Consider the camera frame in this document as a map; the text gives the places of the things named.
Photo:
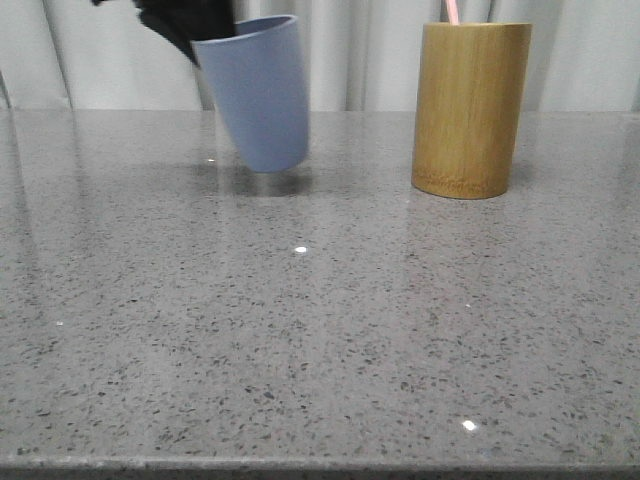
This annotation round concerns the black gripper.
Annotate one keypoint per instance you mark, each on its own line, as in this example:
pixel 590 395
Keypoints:
pixel 184 22

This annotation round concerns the blue plastic cup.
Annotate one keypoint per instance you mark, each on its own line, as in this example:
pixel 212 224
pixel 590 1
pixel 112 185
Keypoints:
pixel 258 82

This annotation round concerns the pink chopstick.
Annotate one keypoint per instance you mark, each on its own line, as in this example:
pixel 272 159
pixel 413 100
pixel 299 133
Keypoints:
pixel 452 12

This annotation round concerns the grey-white curtain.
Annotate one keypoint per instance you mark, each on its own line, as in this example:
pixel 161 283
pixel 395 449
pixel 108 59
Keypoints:
pixel 361 55

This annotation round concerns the bamboo cylinder holder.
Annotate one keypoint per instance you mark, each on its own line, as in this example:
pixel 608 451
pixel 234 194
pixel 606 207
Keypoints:
pixel 471 84

